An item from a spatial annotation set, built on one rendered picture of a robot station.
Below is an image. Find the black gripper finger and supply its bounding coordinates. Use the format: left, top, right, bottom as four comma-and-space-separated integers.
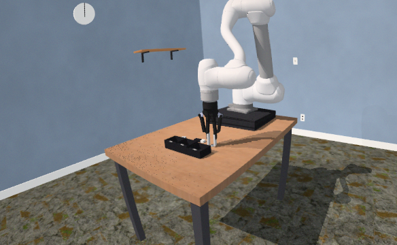
211, 113, 223, 146
198, 113, 210, 145

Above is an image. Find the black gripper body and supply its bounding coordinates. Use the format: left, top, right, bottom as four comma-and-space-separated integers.
203, 101, 219, 119

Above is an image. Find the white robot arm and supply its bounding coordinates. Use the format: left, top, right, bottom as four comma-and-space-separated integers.
198, 0, 285, 114

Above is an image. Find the black rack of three bins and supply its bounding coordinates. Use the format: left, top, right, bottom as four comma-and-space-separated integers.
164, 135, 211, 159

